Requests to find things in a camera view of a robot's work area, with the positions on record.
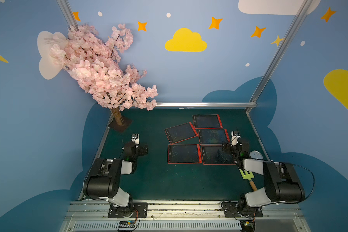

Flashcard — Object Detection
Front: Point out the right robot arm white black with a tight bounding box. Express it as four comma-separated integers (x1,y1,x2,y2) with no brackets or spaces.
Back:
222,136,306,218

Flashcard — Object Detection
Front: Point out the red stylus pair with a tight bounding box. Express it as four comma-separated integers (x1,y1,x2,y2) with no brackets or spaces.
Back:
217,115,223,128

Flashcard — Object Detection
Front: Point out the aluminium front rail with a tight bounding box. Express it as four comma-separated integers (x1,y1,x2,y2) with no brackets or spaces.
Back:
60,200,310,232

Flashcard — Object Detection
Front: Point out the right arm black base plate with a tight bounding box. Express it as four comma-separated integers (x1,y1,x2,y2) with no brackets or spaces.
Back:
220,201,263,219

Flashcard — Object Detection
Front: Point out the colourful scribble red writing tablet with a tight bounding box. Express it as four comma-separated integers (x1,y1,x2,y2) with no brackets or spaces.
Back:
198,129,227,145

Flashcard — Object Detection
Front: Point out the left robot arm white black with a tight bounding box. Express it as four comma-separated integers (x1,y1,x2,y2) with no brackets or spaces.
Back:
83,142,148,218

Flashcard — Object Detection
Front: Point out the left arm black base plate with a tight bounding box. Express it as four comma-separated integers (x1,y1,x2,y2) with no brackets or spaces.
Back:
107,202,148,218

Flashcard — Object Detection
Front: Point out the aluminium back frame bar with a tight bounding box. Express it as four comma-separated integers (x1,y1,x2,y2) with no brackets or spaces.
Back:
156,102,257,109

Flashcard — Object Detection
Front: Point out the green garden fork wooden handle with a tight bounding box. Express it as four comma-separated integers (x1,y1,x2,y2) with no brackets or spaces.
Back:
239,169,258,191

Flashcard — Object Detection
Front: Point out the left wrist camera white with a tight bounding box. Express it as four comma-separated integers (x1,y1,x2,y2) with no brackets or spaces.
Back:
131,133,140,145

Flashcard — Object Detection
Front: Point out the pink cherry blossom tree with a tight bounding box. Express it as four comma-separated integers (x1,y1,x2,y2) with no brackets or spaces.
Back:
48,24,158,132

